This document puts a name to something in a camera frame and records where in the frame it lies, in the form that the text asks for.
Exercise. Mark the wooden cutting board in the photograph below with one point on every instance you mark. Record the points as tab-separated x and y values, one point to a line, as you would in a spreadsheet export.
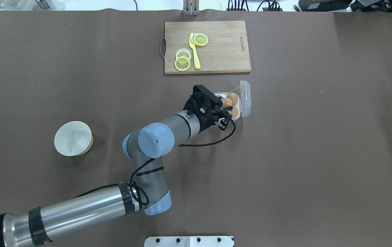
226	51

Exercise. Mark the lemon slice back left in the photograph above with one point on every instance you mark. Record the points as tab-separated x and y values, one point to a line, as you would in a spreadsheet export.
183	53

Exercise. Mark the clear plastic egg box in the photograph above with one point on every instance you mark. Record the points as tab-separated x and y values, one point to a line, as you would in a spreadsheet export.
244	104

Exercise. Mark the brown egg lower box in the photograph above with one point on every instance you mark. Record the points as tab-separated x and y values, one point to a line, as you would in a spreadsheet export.
234	112

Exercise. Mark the brown egg box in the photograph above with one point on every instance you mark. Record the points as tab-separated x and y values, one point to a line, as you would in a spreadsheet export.
233	97
234	112

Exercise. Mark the brown egg upper box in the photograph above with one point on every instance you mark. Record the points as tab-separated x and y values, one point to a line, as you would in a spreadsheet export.
233	97

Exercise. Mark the lemon slice right pair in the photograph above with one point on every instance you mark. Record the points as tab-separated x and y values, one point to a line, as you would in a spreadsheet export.
199	39

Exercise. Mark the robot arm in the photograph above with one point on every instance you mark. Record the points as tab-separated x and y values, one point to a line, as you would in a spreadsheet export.
147	188

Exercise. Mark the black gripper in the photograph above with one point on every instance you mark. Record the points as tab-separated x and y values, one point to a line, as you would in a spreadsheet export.
207	120

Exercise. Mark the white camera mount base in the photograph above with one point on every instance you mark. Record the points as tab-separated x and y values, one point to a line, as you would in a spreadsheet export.
190	241

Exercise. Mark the aluminium profile post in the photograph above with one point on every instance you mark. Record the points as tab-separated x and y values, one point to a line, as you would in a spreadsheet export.
191	8

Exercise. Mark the yellow plastic knife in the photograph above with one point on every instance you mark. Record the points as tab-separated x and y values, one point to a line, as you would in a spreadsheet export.
196	61

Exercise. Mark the lemon slice front left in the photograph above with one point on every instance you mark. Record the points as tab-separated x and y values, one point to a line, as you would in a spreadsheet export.
182	63

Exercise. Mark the white bowl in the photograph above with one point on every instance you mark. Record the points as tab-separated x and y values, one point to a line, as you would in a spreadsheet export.
74	138

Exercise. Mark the brown egg from bowl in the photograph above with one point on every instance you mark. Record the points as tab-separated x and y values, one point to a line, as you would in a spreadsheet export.
226	102

